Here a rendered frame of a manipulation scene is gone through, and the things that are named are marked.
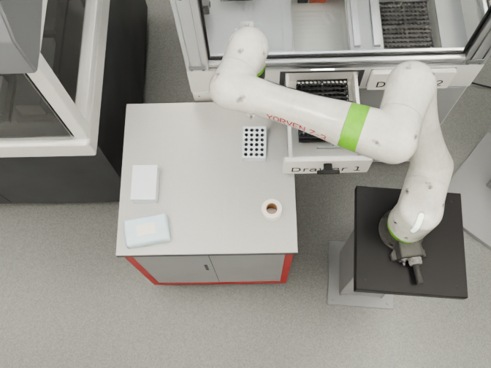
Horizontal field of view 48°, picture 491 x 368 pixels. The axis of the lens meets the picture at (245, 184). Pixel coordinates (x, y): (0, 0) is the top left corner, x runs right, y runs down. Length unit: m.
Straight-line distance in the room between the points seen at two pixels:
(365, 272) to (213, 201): 0.57
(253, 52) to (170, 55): 1.72
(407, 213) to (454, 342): 1.17
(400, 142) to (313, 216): 1.43
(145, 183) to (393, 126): 0.94
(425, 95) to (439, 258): 0.68
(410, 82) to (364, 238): 0.65
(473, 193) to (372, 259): 1.13
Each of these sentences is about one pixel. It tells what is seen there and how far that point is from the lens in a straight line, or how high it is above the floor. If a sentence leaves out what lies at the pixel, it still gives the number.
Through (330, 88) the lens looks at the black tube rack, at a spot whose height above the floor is 0.90.
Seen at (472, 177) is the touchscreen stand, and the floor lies 0.04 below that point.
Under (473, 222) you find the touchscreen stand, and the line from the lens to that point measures 2.85.
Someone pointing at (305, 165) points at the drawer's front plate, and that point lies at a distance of 1.83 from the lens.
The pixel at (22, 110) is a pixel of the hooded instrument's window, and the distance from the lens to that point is 1.79.
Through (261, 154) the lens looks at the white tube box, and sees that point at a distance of 1.97.
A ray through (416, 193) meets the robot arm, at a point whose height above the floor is 1.05.
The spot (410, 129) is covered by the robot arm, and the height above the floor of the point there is 1.41.
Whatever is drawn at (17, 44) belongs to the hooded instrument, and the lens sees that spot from 1.46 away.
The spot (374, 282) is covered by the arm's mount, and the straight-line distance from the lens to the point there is 1.85.
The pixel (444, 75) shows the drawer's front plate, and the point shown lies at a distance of 2.06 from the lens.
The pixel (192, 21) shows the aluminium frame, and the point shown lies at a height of 1.22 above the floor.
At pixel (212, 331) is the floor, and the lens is 2.61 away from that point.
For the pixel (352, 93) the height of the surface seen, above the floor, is 0.84.
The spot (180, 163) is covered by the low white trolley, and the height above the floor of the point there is 0.76.
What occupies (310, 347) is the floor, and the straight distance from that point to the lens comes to 2.61.
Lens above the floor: 2.59
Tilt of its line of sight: 70 degrees down
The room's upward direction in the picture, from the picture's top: 4 degrees counter-clockwise
